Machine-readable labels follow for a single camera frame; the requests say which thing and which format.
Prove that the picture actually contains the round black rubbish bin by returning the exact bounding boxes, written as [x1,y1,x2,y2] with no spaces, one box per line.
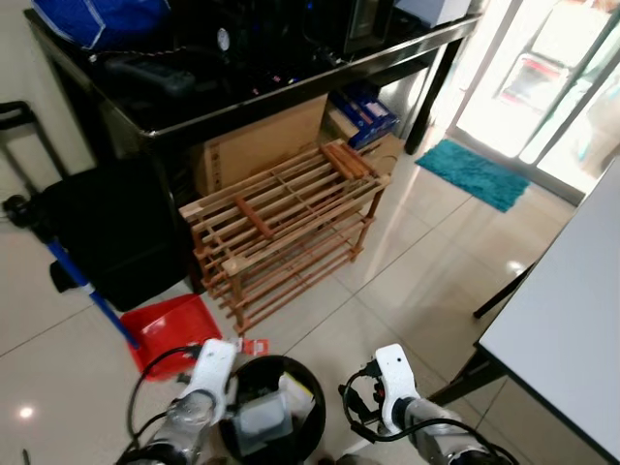
[219,355,328,465]

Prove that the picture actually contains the white crumpled paper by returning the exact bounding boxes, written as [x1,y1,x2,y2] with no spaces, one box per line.
[281,376,317,418]

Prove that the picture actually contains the grey right robot foot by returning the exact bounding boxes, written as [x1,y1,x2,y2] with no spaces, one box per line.
[334,453,385,465]

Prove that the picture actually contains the white plastic food container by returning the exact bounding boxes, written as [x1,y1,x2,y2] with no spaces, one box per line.
[232,392,295,457]

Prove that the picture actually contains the small red wrapper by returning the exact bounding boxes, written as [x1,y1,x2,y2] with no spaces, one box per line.
[235,337,269,357]

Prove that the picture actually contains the wooden slatted shoe rack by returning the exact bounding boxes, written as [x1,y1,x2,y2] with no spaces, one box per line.
[179,140,391,336]

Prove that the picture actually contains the red plastic dustpan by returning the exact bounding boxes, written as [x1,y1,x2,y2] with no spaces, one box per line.
[120,294,225,382]

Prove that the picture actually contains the white table with black legs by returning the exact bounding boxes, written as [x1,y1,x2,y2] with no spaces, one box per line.
[431,158,620,465]

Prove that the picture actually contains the teal floor mat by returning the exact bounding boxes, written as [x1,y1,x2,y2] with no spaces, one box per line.
[415,139,532,214]

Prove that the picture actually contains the brown cardboard box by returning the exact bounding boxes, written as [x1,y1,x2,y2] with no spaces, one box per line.
[193,94,331,196]

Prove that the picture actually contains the blue printed boxes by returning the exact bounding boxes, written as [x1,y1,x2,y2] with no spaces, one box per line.
[329,82,400,147]

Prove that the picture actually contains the black suitcase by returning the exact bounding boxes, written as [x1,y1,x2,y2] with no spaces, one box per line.
[43,160,197,312]

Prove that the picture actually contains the black glass-top table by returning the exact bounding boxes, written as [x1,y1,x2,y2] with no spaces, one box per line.
[24,0,485,294]

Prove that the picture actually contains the glass sliding door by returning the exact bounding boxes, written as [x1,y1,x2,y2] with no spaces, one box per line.
[453,0,620,197]

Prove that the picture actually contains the black fan with white hub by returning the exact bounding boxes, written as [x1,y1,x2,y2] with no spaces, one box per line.
[205,21,243,59]

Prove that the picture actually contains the black elongated device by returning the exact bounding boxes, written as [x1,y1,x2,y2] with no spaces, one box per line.
[102,56,201,99]

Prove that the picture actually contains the blue fabric bag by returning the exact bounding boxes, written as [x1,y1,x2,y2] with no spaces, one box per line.
[29,0,171,50]

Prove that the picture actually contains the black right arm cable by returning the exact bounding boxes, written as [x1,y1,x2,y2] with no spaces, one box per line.
[337,360,519,465]

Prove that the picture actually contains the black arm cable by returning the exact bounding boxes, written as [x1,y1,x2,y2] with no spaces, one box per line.
[337,360,519,465]
[126,344,204,456]

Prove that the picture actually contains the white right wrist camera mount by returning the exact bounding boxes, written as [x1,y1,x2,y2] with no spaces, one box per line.
[373,344,420,433]

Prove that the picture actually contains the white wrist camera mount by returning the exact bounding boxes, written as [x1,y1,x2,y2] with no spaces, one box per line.
[373,344,420,433]
[189,339,239,423]

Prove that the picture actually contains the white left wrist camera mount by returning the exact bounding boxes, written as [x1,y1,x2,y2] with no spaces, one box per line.
[189,339,239,423]

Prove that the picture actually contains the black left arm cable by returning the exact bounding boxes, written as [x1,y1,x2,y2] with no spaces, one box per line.
[126,344,204,456]

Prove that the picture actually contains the blue broom handle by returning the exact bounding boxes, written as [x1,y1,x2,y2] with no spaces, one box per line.
[3,194,142,351]

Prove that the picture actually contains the black trolley handle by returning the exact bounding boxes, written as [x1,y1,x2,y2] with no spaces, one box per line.
[0,101,65,181]

